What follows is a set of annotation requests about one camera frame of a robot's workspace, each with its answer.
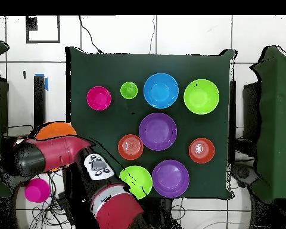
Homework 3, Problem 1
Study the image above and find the dark green tablecloth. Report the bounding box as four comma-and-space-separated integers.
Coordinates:
65, 46, 237, 200

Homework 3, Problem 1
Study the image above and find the black metal post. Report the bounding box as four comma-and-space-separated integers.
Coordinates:
229, 80, 237, 165

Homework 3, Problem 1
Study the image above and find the black metal frame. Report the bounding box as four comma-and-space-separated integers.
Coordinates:
33, 74, 47, 131

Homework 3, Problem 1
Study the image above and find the large orange bowl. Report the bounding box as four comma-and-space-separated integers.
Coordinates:
34, 121, 77, 173

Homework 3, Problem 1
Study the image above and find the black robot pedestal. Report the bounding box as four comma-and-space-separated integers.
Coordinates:
138, 197, 182, 229

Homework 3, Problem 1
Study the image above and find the thin black cable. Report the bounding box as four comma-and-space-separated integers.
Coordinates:
78, 15, 104, 54

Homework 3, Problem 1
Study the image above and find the green cup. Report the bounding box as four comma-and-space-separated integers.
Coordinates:
120, 81, 139, 100

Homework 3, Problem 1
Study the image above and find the pink cup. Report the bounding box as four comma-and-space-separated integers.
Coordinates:
24, 178, 51, 203

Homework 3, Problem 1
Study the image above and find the tangle of floor cables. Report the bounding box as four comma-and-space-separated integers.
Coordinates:
28, 170, 73, 229

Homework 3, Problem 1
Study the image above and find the small green bowl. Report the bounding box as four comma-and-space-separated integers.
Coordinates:
119, 165, 154, 200

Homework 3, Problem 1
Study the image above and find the black tape square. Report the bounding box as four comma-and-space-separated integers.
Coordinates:
26, 15, 61, 44

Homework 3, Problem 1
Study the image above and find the blue tape strip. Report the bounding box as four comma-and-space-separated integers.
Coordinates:
34, 73, 49, 91

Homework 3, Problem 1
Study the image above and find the purple bowl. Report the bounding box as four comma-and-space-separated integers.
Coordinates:
151, 159, 190, 199
138, 112, 178, 151

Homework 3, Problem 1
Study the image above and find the blue bowl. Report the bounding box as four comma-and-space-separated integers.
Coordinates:
143, 73, 180, 110

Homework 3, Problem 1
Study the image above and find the pink bowl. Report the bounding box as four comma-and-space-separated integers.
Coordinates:
86, 86, 112, 112

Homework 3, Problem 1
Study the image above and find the large green bowl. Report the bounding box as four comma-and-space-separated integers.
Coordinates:
183, 79, 220, 116

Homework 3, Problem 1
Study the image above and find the orange-red bowl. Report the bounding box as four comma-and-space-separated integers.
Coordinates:
188, 137, 216, 165
117, 134, 144, 161

